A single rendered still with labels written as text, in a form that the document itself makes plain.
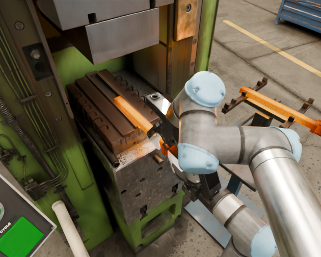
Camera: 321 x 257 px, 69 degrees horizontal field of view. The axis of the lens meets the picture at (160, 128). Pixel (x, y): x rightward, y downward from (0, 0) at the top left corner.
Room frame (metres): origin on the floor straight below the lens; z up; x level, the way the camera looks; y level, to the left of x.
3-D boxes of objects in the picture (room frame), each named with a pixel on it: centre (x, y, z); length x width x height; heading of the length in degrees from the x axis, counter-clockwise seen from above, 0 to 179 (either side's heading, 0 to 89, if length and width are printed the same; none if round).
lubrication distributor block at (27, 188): (0.45, 0.45, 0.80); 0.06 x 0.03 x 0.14; 127
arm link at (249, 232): (0.21, -0.22, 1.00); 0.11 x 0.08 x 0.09; 37
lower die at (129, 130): (0.74, 0.21, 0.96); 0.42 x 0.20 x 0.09; 37
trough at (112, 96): (0.75, 0.19, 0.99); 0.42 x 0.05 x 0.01; 37
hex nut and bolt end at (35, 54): (0.58, 0.33, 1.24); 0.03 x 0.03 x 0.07; 37
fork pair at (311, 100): (0.82, -0.53, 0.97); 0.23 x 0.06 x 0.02; 42
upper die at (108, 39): (0.74, 0.21, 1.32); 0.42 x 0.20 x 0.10; 37
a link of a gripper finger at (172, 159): (0.41, -0.04, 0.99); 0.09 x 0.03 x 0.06; 40
